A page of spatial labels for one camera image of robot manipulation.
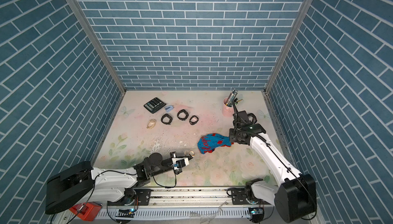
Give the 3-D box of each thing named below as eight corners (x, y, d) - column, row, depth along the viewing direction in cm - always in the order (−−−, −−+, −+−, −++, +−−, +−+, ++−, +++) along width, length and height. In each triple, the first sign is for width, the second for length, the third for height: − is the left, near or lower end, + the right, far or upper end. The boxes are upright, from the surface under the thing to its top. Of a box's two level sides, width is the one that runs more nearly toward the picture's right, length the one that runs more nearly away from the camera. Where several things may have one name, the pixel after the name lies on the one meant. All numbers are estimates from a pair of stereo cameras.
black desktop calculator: (144, 107, 112) (143, 105, 110) (157, 98, 118) (157, 96, 116) (152, 114, 108) (151, 112, 106) (165, 104, 114) (165, 102, 112)
